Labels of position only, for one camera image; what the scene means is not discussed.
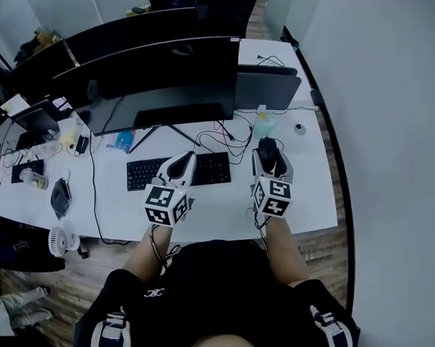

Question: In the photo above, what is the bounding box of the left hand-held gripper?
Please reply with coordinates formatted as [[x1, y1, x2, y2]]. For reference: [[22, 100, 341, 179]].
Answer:
[[142, 148, 199, 228]]

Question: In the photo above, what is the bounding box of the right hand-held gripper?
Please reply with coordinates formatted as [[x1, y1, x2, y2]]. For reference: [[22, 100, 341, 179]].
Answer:
[[249, 149, 296, 220]]

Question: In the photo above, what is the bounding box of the black computer mouse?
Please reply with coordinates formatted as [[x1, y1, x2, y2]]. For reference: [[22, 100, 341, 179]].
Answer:
[[257, 136, 278, 173]]

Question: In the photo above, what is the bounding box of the person's left forearm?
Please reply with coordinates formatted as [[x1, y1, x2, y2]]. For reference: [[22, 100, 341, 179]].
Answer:
[[122, 221, 175, 287]]

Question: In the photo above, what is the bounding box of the person's right forearm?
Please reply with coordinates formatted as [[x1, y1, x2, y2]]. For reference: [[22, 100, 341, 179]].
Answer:
[[260, 213, 314, 288]]

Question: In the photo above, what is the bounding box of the small black keyboard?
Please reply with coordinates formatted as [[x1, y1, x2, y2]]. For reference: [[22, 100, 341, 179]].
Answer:
[[11, 157, 45, 185]]

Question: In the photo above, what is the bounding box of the clear pump bottle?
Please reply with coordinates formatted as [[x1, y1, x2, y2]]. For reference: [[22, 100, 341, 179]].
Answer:
[[252, 104, 278, 141]]

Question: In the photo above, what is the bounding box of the black monitor stand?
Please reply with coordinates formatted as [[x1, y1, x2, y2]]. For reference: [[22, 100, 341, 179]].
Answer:
[[128, 121, 203, 158]]

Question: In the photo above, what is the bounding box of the blue packet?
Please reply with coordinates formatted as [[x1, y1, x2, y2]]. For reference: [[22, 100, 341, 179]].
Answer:
[[106, 129, 137, 155]]

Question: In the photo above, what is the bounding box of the dark grey open laptop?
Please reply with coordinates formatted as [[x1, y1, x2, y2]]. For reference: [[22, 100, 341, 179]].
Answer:
[[234, 64, 303, 114]]

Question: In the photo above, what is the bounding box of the black desk clamp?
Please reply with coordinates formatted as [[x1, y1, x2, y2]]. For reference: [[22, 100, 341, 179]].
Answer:
[[309, 88, 327, 107]]

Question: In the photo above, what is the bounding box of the large black monitor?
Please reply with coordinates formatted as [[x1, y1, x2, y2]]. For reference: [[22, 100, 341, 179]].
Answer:
[[50, 27, 243, 143]]

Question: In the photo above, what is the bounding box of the black power adapter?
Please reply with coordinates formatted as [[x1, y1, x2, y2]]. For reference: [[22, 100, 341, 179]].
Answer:
[[73, 135, 91, 157]]

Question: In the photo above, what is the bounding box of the pale yellow object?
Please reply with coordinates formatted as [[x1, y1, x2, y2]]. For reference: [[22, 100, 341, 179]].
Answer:
[[58, 123, 81, 147]]

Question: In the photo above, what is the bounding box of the black pouch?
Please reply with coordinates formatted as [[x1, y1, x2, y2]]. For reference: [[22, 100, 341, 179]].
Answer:
[[49, 176, 74, 222]]

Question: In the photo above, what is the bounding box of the person's black clothing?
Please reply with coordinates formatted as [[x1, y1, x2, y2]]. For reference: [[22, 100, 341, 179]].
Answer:
[[73, 232, 365, 347]]

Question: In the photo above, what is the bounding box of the white desk fan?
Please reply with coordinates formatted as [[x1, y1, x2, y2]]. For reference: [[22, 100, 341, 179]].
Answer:
[[47, 225, 82, 259]]

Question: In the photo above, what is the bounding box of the clear glass jar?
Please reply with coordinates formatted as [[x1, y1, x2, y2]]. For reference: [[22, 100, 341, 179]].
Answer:
[[18, 167, 50, 191]]

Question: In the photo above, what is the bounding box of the small black laptop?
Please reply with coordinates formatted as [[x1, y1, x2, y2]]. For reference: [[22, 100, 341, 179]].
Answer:
[[9, 106, 62, 153]]

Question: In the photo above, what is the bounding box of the black office chair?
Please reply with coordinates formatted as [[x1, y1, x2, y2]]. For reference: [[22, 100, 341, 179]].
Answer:
[[192, 0, 257, 41]]

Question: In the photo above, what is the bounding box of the dark bag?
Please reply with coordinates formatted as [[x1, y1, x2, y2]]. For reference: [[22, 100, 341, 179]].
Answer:
[[0, 226, 68, 274]]

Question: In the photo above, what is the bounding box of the pale clothes heap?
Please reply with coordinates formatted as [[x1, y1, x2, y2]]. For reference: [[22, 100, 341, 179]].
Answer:
[[0, 282, 55, 345]]

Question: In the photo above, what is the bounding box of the black tangled cable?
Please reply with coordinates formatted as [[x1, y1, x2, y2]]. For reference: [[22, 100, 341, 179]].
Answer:
[[195, 108, 259, 167]]

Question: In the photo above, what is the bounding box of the thin white cable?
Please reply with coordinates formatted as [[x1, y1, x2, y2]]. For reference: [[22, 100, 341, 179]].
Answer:
[[275, 103, 320, 114]]

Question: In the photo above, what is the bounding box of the gripper wrist cable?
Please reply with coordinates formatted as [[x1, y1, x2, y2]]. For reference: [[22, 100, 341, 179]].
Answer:
[[147, 223, 183, 271]]

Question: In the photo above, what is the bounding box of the long black power cable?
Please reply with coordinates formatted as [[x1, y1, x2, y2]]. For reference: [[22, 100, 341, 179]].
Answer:
[[83, 133, 138, 246]]

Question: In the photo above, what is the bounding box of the black plug cable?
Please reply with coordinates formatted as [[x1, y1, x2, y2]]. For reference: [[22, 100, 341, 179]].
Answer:
[[255, 54, 288, 69]]

